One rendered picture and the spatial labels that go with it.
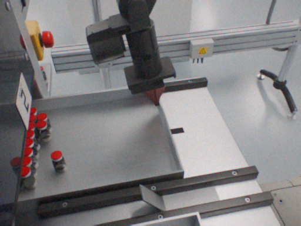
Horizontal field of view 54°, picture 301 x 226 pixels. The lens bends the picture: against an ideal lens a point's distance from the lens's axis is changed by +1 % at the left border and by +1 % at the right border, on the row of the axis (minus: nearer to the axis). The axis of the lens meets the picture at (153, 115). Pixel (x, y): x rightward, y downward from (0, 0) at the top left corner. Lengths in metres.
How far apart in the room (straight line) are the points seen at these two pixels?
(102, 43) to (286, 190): 1.05
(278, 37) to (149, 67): 1.37
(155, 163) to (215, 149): 0.13
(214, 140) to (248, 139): 1.25
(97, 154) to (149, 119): 0.15
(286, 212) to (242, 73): 1.33
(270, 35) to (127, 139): 1.35
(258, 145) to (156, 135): 1.29
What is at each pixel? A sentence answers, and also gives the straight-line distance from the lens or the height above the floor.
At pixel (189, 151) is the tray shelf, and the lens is 0.62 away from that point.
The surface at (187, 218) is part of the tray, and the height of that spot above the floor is 0.91.
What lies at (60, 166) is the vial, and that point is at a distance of 0.59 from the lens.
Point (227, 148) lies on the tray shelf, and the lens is 0.64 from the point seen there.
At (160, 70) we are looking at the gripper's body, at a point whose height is 1.01.
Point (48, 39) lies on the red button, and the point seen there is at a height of 1.01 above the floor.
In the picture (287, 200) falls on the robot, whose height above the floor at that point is 0.28.
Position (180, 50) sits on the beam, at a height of 0.48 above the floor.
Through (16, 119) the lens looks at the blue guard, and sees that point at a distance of 0.51.
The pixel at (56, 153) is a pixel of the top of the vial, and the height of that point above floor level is 0.93.
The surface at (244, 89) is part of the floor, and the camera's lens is 2.25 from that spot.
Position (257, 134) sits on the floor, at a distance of 1.94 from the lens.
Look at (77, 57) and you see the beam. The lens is 1.59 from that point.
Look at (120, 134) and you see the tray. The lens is 0.65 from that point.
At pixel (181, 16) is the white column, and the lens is 2.25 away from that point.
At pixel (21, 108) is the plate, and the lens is 0.54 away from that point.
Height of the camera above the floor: 1.36
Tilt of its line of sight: 44 degrees down
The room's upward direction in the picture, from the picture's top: straight up
